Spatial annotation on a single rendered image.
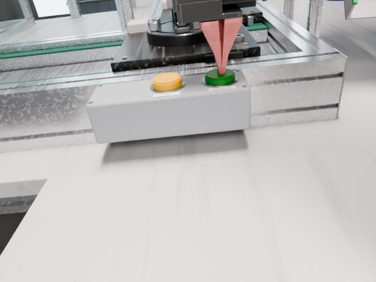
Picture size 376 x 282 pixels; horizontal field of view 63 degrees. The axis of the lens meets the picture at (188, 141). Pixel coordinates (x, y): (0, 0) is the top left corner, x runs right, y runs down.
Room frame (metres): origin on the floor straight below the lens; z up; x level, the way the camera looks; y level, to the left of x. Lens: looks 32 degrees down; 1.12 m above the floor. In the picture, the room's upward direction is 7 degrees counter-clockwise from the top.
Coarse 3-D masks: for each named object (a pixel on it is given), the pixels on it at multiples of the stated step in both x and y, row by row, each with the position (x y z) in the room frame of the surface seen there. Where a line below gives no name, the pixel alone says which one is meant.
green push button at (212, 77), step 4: (208, 72) 0.39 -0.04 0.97; (212, 72) 0.39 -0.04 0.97; (216, 72) 0.39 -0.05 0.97; (228, 72) 0.38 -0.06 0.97; (232, 72) 0.38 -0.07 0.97; (204, 76) 0.39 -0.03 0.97; (208, 76) 0.38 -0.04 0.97; (212, 76) 0.38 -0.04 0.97; (216, 76) 0.38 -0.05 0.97; (220, 76) 0.37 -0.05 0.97; (224, 76) 0.37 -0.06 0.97; (228, 76) 0.37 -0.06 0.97; (232, 76) 0.37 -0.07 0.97; (208, 80) 0.37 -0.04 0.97; (212, 80) 0.37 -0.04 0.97; (216, 80) 0.37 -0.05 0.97; (220, 80) 0.37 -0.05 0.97; (224, 80) 0.37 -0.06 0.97; (228, 80) 0.37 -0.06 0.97; (232, 80) 0.37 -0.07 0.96; (216, 84) 0.37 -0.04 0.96; (220, 84) 0.37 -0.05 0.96
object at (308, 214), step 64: (64, 192) 0.32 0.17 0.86; (128, 192) 0.30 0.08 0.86; (192, 192) 0.29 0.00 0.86; (256, 192) 0.27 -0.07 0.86; (320, 192) 0.26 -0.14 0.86; (0, 256) 0.22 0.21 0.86; (64, 256) 0.21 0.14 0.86; (128, 256) 0.20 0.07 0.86; (192, 256) 0.19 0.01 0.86; (256, 256) 0.18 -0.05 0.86; (320, 256) 0.18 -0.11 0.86
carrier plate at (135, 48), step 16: (144, 32) 0.67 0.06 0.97; (240, 32) 0.58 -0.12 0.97; (128, 48) 0.56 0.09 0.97; (144, 48) 0.55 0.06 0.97; (160, 48) 0.54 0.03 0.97; (176, 48) 0.53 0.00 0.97; (192, 48) 0.51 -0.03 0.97; (208, 48) 0.50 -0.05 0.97; (240, 48) 0.48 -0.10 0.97; (256, 48) 0.48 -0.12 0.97; (112, 64) 0.49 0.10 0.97; (128, 64) 0.49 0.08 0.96; (144, 64) 0.49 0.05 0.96; (160, 64) 0.48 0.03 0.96; (176, 64) 0.48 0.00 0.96
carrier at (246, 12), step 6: (162, 0) 0.96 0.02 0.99; (162, 6) 0.94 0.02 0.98; (162, 12) 0.88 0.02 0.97; (168, 12) 0.87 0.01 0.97; (246, 12) 0.75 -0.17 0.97; (252, 12) 0.74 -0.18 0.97; (258, 12) 0.73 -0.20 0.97; (162, 18) 0.80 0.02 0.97; (168, 18) 0.79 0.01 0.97; (246, 18) 0.73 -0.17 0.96; (258, 18) 0.73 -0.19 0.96
